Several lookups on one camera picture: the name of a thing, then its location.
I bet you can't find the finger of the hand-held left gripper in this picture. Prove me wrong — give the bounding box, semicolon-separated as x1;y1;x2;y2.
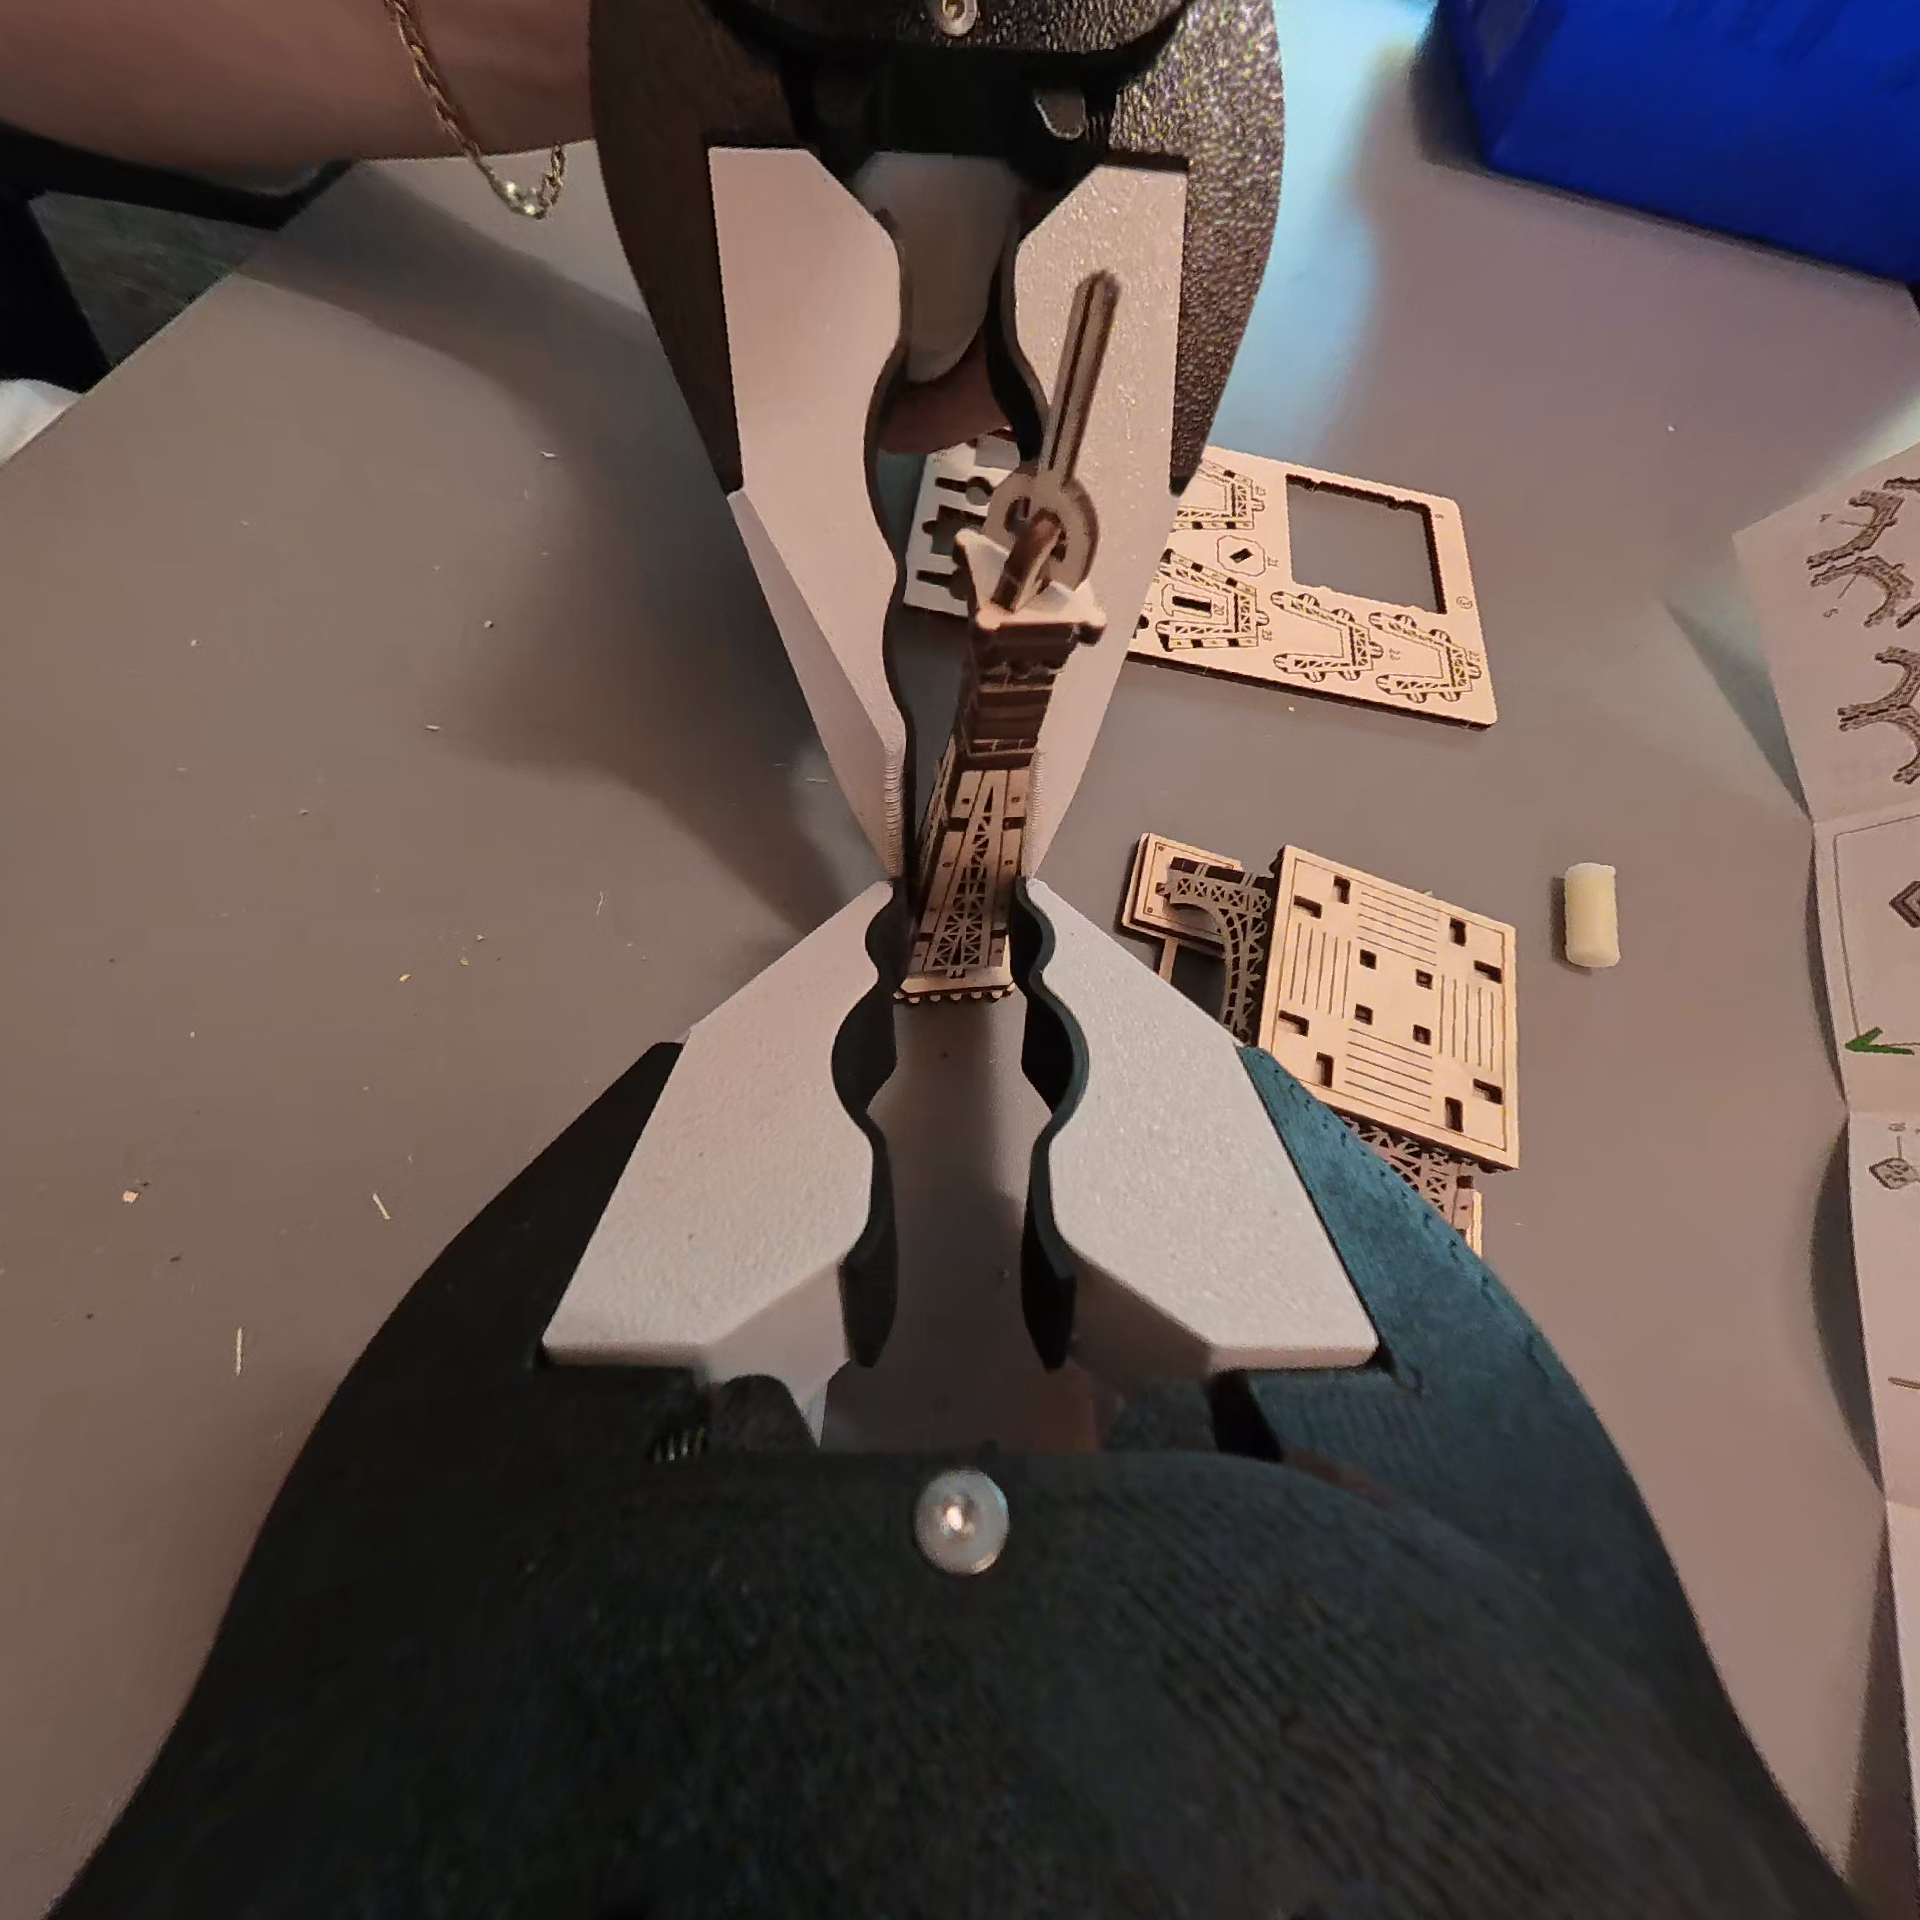
705;143;944;882
994;148;1201;888

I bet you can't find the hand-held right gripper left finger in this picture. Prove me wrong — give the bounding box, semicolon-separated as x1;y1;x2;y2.
538;878;906;1413

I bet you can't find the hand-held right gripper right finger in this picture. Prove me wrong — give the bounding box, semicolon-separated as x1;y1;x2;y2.
1018;877;1386;1422

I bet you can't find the wooden tower model spire section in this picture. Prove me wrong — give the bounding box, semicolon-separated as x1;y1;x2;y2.
895;271;1123;1011

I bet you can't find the person's left forearm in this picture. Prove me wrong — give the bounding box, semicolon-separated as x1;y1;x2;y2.
0;0;600;189

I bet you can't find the grey desk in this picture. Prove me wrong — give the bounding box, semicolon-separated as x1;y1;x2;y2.
0;0;1920;1893

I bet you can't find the person's left hand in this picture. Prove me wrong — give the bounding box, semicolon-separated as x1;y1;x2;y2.
880;361;1037;456

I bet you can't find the wooden sheet with numbered parts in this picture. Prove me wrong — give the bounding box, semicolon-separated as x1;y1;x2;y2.
901;432;1504;733

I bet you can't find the wooden tower model base section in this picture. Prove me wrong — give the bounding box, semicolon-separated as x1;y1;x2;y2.
1114;832;1521;1259

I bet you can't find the cream wax block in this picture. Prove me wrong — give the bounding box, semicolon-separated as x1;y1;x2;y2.
1558;862;1629;974

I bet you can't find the blue plastic bin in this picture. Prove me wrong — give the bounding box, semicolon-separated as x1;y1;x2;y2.
1418;0;1920;290

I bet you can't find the paper instruction sheet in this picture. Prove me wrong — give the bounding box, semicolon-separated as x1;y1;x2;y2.
1732;477;1920;1893

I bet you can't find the gold chain bracelet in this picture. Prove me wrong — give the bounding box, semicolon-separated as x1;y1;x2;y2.
380;0;572;225

